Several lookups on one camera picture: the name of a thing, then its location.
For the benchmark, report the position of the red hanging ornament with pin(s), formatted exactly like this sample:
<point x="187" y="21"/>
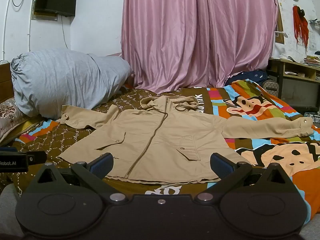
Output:
<point x="300" y="27"/>

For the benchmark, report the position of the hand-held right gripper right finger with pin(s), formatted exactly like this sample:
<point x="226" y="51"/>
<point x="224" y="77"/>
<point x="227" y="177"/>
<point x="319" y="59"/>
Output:
<point x="220" y="166"/>

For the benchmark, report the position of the person's grey trouser leg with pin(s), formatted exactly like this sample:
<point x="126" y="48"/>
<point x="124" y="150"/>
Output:
<point x="8" y="210"/>

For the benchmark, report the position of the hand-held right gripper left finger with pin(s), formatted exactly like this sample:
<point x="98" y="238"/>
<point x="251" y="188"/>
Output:
<point x="102" y="165"/>

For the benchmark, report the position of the colourful cartoon printed bedsheet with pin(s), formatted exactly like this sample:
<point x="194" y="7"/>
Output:
<point x="252" y="105"/>

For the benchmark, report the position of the dark blue backpack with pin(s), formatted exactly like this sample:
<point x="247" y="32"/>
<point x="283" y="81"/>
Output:
<point x="250" y="77"/>

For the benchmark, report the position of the grey pillow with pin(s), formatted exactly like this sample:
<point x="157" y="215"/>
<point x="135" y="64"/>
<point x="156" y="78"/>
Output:
<point x="65" y="80"/>

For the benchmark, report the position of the stack of books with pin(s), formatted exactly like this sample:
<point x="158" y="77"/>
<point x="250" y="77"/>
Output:
<point x="312" y="61"/>

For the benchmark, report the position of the pink curtain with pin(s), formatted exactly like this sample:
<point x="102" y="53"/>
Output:
<point x="197" y="35"/>

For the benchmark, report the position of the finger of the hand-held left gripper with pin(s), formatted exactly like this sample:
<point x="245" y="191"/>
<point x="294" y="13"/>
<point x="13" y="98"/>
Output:
<point x="37" y="158"/>

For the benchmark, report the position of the wooden shelf desk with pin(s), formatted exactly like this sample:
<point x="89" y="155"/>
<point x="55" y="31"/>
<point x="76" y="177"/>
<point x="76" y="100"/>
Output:
<point x="292" y="90"/>

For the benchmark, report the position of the wooden headboard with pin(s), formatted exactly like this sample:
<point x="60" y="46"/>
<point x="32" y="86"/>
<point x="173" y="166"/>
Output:
<point x="5" y="82"/>

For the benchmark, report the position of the floral beige pillow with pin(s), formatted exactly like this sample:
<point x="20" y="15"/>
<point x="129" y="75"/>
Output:
<point x="11" y="117"/>

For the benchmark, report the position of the beige hooded jacket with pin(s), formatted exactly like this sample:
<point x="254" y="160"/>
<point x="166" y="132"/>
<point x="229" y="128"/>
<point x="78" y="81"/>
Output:
<point x="155" y="140"/>

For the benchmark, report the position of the patterned brown bag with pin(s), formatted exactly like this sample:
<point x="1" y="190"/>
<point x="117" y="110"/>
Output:
<point x="270" y="88"/>

